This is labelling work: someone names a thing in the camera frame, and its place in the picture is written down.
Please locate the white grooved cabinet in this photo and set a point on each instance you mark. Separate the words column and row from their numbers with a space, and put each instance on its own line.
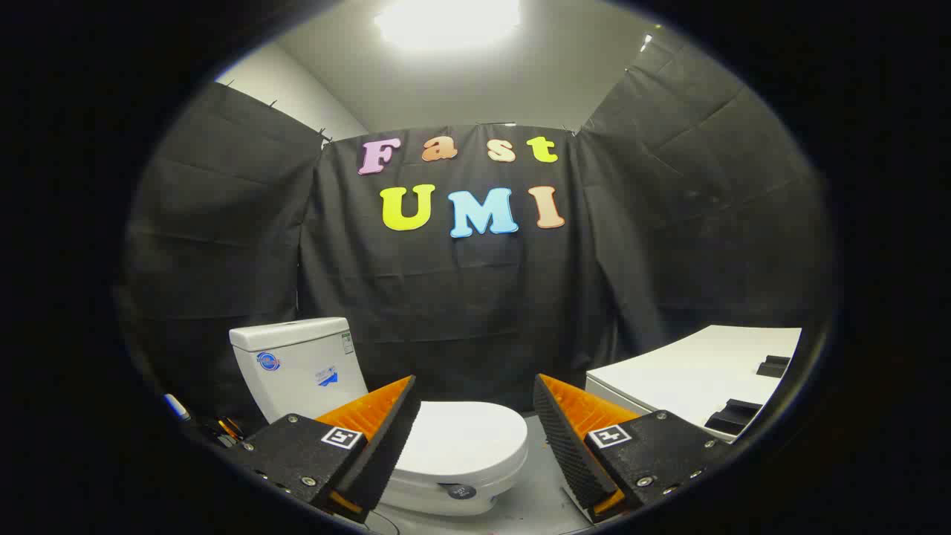
column 683, row 371

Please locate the small ceiling light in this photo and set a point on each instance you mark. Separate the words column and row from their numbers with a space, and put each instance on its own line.
column 647, row 40

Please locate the black backdrop cloth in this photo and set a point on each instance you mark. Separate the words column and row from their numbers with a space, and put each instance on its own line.
column 461, row 312

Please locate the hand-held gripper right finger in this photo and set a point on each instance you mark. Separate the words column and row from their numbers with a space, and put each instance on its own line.
column 565, row 438

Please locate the white toilet lid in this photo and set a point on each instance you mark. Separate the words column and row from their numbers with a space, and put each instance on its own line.
column 461, row 438

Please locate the large ceiling light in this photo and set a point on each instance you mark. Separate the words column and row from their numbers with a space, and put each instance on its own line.
column 446, row 22

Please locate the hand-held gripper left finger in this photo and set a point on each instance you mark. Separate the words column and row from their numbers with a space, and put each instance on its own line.
column 386, row 438

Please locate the white ceramic toilet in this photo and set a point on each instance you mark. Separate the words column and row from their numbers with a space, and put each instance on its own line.
column 297, row 371

